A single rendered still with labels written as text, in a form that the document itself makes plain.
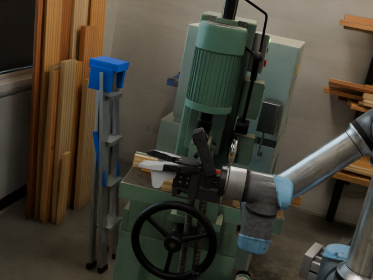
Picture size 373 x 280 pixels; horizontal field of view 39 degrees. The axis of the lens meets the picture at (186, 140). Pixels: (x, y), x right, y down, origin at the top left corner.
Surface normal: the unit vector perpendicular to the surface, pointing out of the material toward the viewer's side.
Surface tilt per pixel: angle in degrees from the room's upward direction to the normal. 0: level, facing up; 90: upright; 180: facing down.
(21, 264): 0
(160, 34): 90
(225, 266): 90
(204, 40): 90
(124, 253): 90
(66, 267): 0
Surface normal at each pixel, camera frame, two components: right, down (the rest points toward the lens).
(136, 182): 0.18, -0.94
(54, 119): 0.95, 0.21
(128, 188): -0.15, 0.27
